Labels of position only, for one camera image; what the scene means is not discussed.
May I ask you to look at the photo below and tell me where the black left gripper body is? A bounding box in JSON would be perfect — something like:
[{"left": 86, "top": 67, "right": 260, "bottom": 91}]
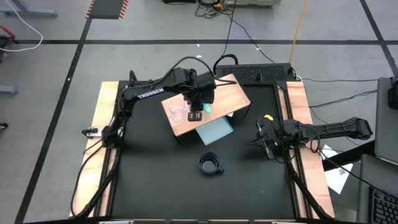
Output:
[{"left": 185, "top": 72, "right": 217, "bottom": 122}]

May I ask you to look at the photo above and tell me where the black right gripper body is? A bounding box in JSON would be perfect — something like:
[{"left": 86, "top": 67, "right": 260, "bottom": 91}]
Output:
[{"left": 255, "top": 119, "right": 285, "bottom": 160}]

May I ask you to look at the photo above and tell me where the clear glass mug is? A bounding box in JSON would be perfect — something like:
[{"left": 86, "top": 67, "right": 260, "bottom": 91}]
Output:
[{"left": 167, "top": 98, "right": 189, "bottom": 121}]

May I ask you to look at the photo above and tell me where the dark blue enamel mug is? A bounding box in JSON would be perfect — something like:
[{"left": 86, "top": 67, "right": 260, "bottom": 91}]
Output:
[{"left": 198, "top": 151, "right": 225, "bottom": 175}]

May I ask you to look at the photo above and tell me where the light blue box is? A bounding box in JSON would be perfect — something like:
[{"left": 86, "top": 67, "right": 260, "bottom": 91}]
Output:
[{"left": 195, "top": 116, "right": 234, "bottom": 146}]

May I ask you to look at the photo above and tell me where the black perforated computer case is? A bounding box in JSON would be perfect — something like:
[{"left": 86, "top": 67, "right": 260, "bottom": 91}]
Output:
[{"left": 215, "top": 63, "right": 297, "bottom": 85}]

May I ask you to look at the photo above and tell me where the black beam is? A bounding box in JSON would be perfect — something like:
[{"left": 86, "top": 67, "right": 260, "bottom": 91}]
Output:
[{"left": 322, "top": 139, "right": 376, "bottom": 172}]

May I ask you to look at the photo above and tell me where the white paper sheet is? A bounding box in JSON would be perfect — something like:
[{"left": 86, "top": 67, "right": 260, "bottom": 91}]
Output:
[{"left": 319, "top": 144, "right": 354, "bottom": 195}]

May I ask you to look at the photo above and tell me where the grey box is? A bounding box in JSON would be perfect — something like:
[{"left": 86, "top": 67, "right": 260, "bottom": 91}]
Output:
[{"left": 223, "top": 0, "right": 281, "bottom": 7}]

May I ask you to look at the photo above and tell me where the grey laptop lid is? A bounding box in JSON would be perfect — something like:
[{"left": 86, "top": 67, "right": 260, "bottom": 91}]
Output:
[{"left": 374, "top": 77, "right": 398, "bottom": 166}]

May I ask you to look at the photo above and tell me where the black and silver clamp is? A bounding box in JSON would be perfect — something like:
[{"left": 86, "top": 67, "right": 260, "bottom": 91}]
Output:
[{"left": 81, "top": 126, "right": 104, "bottom": 139}]

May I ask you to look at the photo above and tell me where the grey laptop with keyboard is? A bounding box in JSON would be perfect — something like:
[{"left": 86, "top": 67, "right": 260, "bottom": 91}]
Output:
[{"left": 356, "top": 154, "right": 398, "bottom": 224}]

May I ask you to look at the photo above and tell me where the black mat with orange stripes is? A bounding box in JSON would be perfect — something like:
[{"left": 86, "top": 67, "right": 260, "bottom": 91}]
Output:
[{"left": 85, "top": 0, "right": 129, "bottom": 21}]

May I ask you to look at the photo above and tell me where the black device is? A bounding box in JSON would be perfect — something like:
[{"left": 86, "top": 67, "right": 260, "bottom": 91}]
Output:
[{"left": 387, "top": 77, "right": 398, "bottom": 110}]

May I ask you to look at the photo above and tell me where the grey metal stand foot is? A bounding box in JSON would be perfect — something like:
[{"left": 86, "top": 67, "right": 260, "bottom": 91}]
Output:
[
  {"left": 0, "top": 85, "right": 19, "bottom": 95},
  {"left": 0, "top": 0, "right": 58, "bottom": 18}
]

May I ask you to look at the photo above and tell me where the red and black cart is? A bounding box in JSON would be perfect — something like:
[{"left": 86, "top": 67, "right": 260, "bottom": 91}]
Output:
[{"left": 0, "top": 25, "right": 19, "bottom": 48}]

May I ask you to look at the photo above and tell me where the black frame brace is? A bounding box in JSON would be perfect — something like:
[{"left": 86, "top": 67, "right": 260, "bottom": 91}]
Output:
[
  {"left": 285, "top": 155, "right": 332, "bottom": 220},
  {"left": 70, "top": 148, "right": 121, "bottom": 218}
]

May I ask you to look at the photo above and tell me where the black cable bundle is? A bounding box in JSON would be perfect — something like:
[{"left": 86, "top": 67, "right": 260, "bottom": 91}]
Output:
[{"left": 194, "top": 0, "right": 237, "bottom": 19}]

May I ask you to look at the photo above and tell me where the thin black cable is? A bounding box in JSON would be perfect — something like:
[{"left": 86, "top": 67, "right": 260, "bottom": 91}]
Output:
[
  {"left": 297, "top": 76, "right": 379, "bottom": 84},
  {"left": 308, "top": 90, "right": 377, "bottom": 109}
]

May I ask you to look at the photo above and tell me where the yellow cable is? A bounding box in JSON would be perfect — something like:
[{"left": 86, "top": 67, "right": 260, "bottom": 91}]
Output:
[{"left": 289, "top": 0, "right": 309, "bottom": 65}]

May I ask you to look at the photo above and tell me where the white cable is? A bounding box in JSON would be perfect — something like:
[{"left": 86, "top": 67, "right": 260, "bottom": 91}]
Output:
[{"left": 0, "top": 0, "right": 44, "bottom": 52}]

